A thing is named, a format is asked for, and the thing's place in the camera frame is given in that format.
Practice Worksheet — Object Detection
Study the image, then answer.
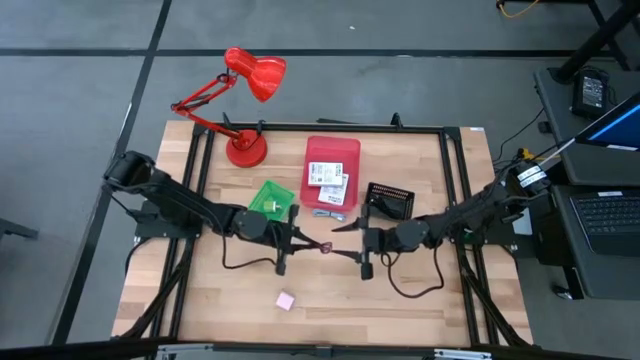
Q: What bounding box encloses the yellow cable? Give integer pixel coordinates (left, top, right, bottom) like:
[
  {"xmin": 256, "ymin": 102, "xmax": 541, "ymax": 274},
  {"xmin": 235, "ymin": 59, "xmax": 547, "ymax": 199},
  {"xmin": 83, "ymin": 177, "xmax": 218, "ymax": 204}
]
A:
[{"xmin": 496, "ymin": 0, "xmax": 542, "ymax": 20}]

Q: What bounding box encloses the light blue coiled cable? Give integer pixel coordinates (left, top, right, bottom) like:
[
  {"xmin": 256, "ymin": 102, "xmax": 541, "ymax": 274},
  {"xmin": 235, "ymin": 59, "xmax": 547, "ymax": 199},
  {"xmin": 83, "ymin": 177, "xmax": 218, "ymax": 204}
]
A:
[{"xmin": 311, "ymin": 208, "xmax": 348, "ymax": 223}]

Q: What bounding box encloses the laptop computer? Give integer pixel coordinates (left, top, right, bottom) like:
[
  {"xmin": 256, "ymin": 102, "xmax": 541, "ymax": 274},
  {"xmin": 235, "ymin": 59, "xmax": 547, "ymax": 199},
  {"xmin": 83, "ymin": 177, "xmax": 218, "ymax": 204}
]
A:
[{"xmin": 532, "ymin": 64, "xmax": 640, "ymax": 301}]

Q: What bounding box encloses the black floor stand foot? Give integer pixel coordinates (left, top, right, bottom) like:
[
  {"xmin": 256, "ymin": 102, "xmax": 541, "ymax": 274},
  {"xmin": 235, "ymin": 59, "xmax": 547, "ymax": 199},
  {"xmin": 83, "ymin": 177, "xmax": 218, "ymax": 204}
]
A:
[{"xmin": 0, "ymin": 217, "xmax": 40, "ymax": 242}]

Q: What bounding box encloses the white card reader box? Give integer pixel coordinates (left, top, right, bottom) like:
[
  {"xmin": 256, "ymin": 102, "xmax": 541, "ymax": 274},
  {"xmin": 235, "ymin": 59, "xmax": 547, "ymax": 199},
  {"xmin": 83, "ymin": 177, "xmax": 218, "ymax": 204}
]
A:
[
  {"xmin": 317, "ymin": 173, "xmax": 351, "ymax": 207},
  {"xmin": 307, "ymin": 161, "xmax": 345, "ymax": 188}
]

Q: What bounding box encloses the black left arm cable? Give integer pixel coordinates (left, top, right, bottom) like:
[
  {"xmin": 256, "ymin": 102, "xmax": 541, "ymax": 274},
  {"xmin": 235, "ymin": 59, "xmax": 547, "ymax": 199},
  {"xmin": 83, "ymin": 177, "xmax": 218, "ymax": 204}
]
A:
[{"xmin": 221, "ymin": 232, "xmax": 279, "ymax": 271}]

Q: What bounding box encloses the black table frame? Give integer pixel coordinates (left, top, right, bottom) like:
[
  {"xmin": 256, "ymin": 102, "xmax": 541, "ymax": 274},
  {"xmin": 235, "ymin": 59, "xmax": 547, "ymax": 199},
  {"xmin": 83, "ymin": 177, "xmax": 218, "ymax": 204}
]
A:
[{"xmin": 112, "ymin": 112, "xmax": 534, "ymax": 360}]

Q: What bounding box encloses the computer monitor blue screen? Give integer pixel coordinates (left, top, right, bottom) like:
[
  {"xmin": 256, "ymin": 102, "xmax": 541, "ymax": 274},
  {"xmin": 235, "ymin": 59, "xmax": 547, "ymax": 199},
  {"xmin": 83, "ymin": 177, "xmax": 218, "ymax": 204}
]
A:
[{"xmin": 574, "ymin": 92, "xmax": 640, "ymax": 151}]

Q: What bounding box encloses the black plastic basket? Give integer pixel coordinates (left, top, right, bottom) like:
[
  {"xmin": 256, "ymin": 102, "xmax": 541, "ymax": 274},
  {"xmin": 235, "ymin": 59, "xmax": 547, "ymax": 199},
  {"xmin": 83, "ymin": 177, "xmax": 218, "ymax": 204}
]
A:
[{"xmin": 363, "ymin": 181, "xmax": 416, "ymax": 221}]

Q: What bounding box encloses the black desk leg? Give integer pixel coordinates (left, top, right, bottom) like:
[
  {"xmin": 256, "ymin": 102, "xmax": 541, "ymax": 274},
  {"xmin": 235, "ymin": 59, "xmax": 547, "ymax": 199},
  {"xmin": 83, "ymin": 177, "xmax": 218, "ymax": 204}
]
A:
[{"xmin": 552, "ymin": 0, "xmax": 640, "ymax": 85}]

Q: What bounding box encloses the red desk lamp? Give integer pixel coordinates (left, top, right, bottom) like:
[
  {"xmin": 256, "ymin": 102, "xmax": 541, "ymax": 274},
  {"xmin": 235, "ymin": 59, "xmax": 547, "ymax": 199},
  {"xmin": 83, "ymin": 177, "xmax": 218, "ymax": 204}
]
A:
[{"xmin": 170, "ymin": 46, "xmax": 288, "ymax": 169}]

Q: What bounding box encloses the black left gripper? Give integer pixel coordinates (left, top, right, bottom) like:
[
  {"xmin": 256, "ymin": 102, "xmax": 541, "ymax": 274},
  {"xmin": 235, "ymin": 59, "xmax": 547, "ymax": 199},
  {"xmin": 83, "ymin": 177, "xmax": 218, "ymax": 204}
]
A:
[{"xmin": 268, "ymin": 203, "xmax": 327, "ymax": 277}]

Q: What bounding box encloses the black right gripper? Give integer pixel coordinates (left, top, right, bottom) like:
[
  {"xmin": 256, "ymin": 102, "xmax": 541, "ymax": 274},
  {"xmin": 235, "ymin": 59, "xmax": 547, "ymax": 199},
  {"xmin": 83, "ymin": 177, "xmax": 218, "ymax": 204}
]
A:
[{"xmin": 327, "ymin": 203, "xmax": 397, "ymax": 281}]

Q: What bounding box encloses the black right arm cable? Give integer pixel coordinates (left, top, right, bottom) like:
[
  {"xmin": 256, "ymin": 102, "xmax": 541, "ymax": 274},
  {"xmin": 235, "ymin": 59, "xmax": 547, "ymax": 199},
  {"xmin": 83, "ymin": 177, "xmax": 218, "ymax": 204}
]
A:
[{"xmin": 380, "ymin": 244, "xmax": 447, "ymax": 300}]

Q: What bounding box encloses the black laptop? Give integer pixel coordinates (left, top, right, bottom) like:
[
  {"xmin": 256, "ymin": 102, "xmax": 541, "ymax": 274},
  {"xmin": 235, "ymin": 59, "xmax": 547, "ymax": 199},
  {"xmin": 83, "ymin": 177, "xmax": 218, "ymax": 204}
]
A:
[{"xmin": 569, "ymin": 188, "xmax": 640, "ymax": 257}]

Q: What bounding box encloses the red plastic bin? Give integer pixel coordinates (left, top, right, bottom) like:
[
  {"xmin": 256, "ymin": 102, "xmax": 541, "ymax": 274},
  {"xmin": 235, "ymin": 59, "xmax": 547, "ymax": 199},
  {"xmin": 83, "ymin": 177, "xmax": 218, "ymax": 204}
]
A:
[{"xmin": 299, "ymin": 135, "xmax": 362, "ymax": 214}]

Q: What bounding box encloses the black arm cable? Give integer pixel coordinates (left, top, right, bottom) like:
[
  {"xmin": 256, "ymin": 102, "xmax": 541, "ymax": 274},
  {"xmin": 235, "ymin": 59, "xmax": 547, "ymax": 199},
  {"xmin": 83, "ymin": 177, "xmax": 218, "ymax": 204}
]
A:
[
  {"xmin": 221, "ymin": 232, "xmax": 279, "ymax": 271},
  {"xmin": 380, "ymin": 244, "xmax": 447, "ymax": 300}
]

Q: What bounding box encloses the black power adapter brick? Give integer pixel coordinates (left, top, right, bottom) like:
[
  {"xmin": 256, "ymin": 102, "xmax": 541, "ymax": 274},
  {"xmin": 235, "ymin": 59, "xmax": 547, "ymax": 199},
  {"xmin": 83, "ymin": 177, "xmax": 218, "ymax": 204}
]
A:
[{"xmin": 571, "ymin": 67, "xmax": 611, "ymax": 120}]

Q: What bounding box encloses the green plastic basket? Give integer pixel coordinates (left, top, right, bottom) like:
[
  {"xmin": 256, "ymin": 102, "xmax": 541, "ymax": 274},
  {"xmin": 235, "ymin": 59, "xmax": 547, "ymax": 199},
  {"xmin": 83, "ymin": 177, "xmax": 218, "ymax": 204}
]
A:
[{"xmin": 247, "ymin": 179, "xmax": 297, "ymax": 223}]

